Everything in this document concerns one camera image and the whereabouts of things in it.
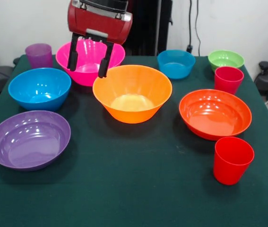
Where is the crimson cup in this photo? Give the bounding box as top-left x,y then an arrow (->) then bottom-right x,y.
214,66 -> 245,96

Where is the pink bowl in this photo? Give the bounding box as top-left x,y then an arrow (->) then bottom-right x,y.
55,40 -> 126,87

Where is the orange bowl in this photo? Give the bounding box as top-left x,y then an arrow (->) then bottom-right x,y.
92,64 -> 173,124

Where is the black wall cable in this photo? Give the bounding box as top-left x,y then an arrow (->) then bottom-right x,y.
187,0 -> 194,54
194,0 -> 202,57

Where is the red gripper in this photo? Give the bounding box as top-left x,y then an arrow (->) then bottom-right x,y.
67,1 -> 133,79

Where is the dark green tablecloth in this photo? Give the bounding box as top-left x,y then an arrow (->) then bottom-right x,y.
0,54 -> 268,227

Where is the purple cup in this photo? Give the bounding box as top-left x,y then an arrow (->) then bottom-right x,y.
25,43 -> 53,70

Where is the small blue bowl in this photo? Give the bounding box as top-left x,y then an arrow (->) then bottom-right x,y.
157,49 -> 196,79

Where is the red cup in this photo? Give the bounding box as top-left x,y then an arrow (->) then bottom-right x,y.
213,136 -> 255,186

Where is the red-orange bowl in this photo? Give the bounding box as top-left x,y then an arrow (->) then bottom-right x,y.
179,89 -> 253,141

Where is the purple bowl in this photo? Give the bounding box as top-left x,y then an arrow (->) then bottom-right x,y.
0,110 -> 71,172

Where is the large blue bowl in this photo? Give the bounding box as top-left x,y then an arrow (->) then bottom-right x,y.
8,67 -> 72,112

